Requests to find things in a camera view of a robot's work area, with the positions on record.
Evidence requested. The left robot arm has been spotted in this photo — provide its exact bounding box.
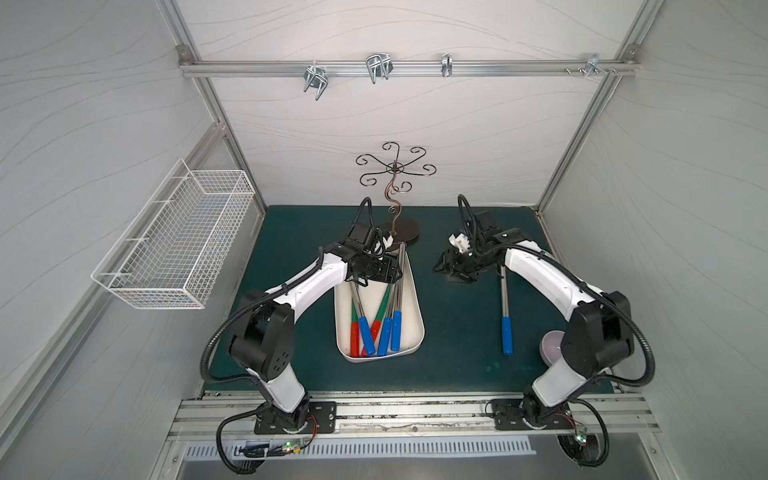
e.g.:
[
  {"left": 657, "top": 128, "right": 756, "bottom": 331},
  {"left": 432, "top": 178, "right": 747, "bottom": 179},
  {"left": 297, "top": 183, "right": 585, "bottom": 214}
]
[{"left": 199, "top": 243, "right": 402, "bottom": 475}]

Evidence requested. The aluminium crossbar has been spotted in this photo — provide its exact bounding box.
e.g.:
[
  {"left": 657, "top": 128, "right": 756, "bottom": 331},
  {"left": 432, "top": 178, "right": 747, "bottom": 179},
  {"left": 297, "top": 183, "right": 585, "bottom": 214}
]
[{"left": 179, "top": 58, "right": 641, "bottom": 78}]

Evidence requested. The purple bowl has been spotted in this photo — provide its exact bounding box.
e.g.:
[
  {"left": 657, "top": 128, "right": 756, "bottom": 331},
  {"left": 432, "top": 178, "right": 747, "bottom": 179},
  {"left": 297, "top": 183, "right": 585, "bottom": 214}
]
[{"left": 539, "top": 330, "right": 565, "bottom": 367}]

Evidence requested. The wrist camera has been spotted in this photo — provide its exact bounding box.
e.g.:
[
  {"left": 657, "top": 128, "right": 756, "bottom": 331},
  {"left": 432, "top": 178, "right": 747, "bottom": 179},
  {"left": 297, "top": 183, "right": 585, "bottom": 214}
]
[
  {"left": 344, "top": 222, "right": 394, "bottom": 256},
  {"left": 449, "top": 232, "right": 478, "bottom": 255}
]

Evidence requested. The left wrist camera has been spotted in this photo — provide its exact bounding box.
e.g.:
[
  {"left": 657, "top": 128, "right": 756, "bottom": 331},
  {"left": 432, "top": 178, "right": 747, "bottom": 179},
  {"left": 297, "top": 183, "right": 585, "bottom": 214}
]
[{"left": 344, "top": 222, "right": 394, "bottom": 256}]

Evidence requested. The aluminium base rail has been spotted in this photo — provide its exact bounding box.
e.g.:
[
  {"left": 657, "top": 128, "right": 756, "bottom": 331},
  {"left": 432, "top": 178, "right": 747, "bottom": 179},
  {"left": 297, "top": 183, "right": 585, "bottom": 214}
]
[{"left": 168, "top": 392, "right": 661, "bottom": 440}]

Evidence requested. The green hoe red grip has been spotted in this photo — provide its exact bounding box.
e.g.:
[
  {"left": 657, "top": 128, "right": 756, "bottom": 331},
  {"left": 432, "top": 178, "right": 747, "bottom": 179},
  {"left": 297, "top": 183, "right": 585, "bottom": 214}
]
[
  {"left": 359, "top": 282, "right": 392, "bottom": 350},
  {"left": 349, "top": 303, "right": 361, "bottom": 358}
]

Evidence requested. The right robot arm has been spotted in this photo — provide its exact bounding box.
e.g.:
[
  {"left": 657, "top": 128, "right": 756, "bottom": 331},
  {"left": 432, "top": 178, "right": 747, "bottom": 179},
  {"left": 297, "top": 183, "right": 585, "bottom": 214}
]
[{"left": 433, "top": 235, "right": 656, "bottom": 468}]

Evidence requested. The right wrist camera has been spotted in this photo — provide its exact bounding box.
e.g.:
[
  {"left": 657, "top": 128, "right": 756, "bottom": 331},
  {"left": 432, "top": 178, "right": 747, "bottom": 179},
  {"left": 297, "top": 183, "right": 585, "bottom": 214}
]
[{"left": 449, "top": 232, "right": 478, "bottom": 255}]

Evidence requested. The metal hook clamp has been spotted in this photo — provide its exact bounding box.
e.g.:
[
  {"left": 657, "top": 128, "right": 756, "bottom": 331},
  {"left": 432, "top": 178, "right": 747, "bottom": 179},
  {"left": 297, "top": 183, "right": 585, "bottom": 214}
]
[
  {"left": 563, "top": 54, "right": 617, "bottom": 78},
  {"left": 441, "top": 53, "right": 453, "bottom": 78},
  {"left": 303, "top": 64, "right": 329, "bottom": 101},
  {"left": 365, "top": 53, "right": 393, "bottom": 84}
]

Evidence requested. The white storage box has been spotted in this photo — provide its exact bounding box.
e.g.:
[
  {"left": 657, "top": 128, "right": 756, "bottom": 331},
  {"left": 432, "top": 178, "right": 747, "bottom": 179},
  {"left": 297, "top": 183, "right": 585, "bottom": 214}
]
[{"left": 333, "top": 250, "right": 426, "bottom": 363}]

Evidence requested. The green table mat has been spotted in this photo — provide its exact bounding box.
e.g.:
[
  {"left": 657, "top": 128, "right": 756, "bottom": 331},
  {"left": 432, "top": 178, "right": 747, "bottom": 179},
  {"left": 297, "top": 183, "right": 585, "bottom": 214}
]
[{"left": 240, "top": 206, "right": 567, "bottom": 392}]

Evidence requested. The white wire basket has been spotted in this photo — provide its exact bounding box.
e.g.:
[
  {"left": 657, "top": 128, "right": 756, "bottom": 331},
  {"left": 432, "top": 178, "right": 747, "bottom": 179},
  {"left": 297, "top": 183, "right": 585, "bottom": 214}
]
[{"left": 91, "top": 159, "right": 255, "bottom": 310}]

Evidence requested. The metal jewelry tree stand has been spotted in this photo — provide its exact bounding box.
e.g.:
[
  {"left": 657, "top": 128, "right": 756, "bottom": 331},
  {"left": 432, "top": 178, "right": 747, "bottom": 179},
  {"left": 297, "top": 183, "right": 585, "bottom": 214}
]
[{"left": 355, "top": 141, "right": 437, "bottom": 244}]

